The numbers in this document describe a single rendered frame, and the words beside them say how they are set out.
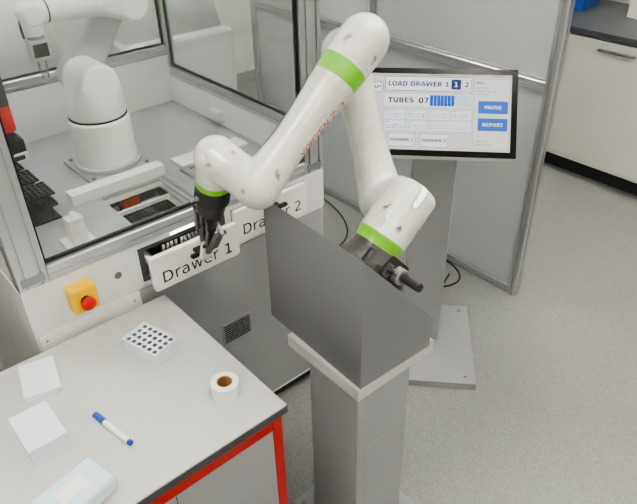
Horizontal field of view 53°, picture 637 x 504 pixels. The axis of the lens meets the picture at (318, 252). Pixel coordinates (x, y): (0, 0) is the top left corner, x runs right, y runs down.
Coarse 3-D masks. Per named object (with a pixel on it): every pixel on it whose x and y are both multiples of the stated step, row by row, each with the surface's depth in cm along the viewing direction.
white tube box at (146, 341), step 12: (144, 324) 173; (132, 336) 169; (144, 336) 169; (156, 336) 169; (168, 336) 169; (132, 348) 167; (144, 348) 166; (156, 348) 165; (168, 348) 166; (156, 360) 164
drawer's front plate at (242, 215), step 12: (288, 192) 207; (300, 192) 211; (288, 204) 209; (300, 204) 213; (240, 216) 198; (252, 216) 201; (240, 228) 200; (252, 228) 203; (264, 228) 207; (240, 240) 202
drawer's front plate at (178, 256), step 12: (228, 228) 189; (192, 240) 183; (228, 240) 191; (168, 252) 178; (180, 252) 181; (192, 252) 184; (216, 252) 190; (156, 264) 177; (168, 264) 180; (180, 264) 183; (204, 264) 189; (216, 264) 192; (156, 276) 179; (168, 276) 182; (180, 276) 185; (156, 288) 181
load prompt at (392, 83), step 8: (392, 80) 222; (400, 80) 221; (408, 80) 221; (416, 80) 221; (424, 80) 221; (432, 80) 220; (440, 80) 220; (448, 80) 220; (456, 80) 219; (464, 80) 219; (472, 80) 219; (392, 88) 221; (400, 88) 221; (408, 88) 221; (416, 88) 221; (424, 88) 220; (432, 88) 220; (440, 88) 220; (448, 88) 219; (456, 88) 219; (464, 88) 219; (472, 88) 219
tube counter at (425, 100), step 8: (424, 96) 220; (432, 96) 220; (440, 96) 219; (448, 96) 219; (456, 96) 219; (464, 96) 219; (472, 96) 218; (424, 104) 220; (432, 104) 219; (440, 104) 219; (448, 104) 219; (456, 104) 219; (464, 104) 218; (472, 104) 218
